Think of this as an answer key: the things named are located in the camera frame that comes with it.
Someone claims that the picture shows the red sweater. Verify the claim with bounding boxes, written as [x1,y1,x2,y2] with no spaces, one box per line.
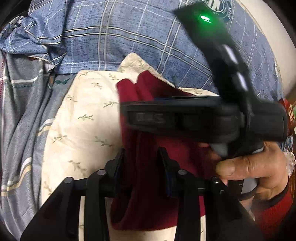
[109,70,232,232]

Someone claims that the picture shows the grey striped pillow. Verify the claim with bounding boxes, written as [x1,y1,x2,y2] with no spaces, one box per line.
[1,53,75,239]

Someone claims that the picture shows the blue plaid duvet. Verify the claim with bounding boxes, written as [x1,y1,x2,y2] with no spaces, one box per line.
[1,1,283,100]

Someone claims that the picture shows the cream floral bedsheet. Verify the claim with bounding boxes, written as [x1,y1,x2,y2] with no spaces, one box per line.
[39,52,220,241]

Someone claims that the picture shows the person's right hand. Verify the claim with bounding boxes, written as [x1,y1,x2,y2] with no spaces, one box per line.
[199,139,290,202]

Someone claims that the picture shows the red sleeve forearm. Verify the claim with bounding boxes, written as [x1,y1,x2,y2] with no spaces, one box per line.
[252,183,293,240]

